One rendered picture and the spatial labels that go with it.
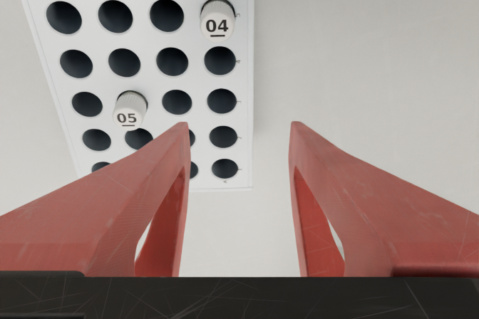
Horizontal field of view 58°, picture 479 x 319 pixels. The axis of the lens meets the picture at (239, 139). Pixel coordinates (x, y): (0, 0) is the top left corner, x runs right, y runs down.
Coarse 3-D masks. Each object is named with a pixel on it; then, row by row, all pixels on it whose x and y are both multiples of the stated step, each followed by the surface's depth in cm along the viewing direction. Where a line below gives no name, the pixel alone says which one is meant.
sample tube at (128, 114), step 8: (120, 96) 18; (128, 96) 18; (136, 96) 18; (120, 104) 17; (128, 104) 17; (136, 104) 17; (144, 104) 18; (120, 112) 17; (128, 112) 17; (136, 112) 17; (144, 112) 18; (120, 120) 17; (128, 120) 17; (136, 120) 17; (128, 128) 18; (136, 128) 18
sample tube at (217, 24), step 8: (208, 0) 16; (216, 0) 16; (224, 0) 16; (208, 8) 15; (216, 8) 15; (224, 8) 15; (200, 16) 16; (208, 16) 15; (216, 16) 15; (224, 16) 15; (232, 16) 15; (200, 24) 15; (208, 24) 15; (216, 24) 15; (224, 24) 15; (232, 24) 15; (208, 32) 15; (216, 32) 15; (224, 32) 15; (232, 32) 15; (216, 40) 15; (224, 40) 15
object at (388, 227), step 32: (288, 160) 13; (320, 160) 9; (352, 160) 9; (320, 192) 9; (352, 192) 7; (384, 192) 7; (416, 192) 7; (320, 224) 11; (352, 224) 7; (384, 224) 6; (416, 224) 6; (448, 224) 6; (320, 256) 11; (352, 256) 7; (384, 256) 5; (416, 256) 5; (448, 256) 5
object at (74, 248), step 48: (96, 192) 7; (144, 192) 8; (0, 240) 6; (48, 240) 6; (96, 240) 6; (0, 288) 5; (48, 288) 5; (96, 288) 5; (144, 288) 5; (192, 288) 5; (240, 288) 5; (288, 288) 5; (336, 288) 5; (384, 288) 5; (432, 288) 5
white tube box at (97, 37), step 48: (48, 0) 16; (96, 0) 16; (144, 0) 16; (192, 0) 16; (240, 0) 16; (48, 48) 17; (96, 48) 17; (144, 48) 17; (192, 48) 17; (240, 48) 17; (96, 96) 20; (144, 96) 18; (192, 96) 18; (240, 96) 18; (96, 144) 20; (144, 144) 20; (192, 144) 20; (240, 144) 20
